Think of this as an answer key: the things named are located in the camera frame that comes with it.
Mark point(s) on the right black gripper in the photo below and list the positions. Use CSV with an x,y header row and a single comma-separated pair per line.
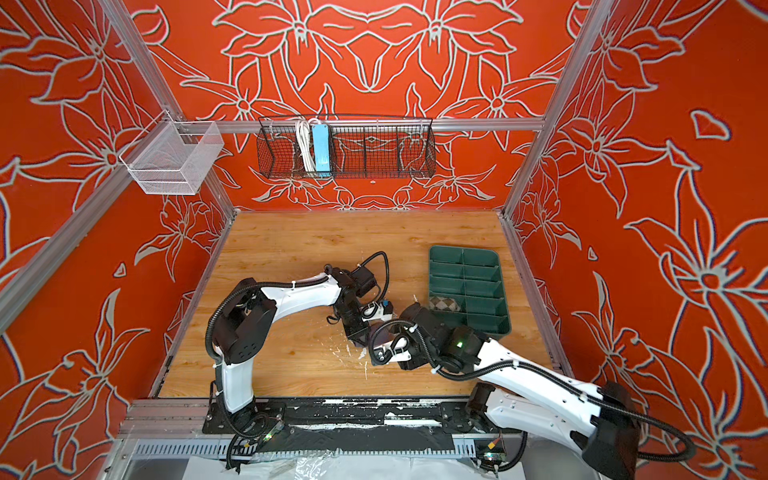
x,y
412,363

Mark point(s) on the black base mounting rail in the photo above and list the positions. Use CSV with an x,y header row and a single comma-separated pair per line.
x,y
447,414

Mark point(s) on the black wire wall basket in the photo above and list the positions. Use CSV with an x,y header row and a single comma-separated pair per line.
x,y
361,147

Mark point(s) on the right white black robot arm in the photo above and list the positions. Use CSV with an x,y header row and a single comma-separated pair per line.
x,y
513,393

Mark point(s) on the light blue box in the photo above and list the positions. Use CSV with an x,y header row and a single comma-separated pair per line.
x,y
321,144

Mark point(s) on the purple sock with yellow cuff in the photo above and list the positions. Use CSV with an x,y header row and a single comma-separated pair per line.
x,y
380,355

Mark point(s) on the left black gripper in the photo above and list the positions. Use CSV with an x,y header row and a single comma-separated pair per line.
x,y
355,333

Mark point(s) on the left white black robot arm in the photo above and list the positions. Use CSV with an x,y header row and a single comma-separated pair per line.
x,y
239,326

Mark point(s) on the green compartment tray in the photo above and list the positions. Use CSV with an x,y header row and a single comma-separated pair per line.
x,y
474,277

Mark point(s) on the clear plastic wall bin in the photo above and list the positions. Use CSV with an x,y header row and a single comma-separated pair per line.
x,y
173,158

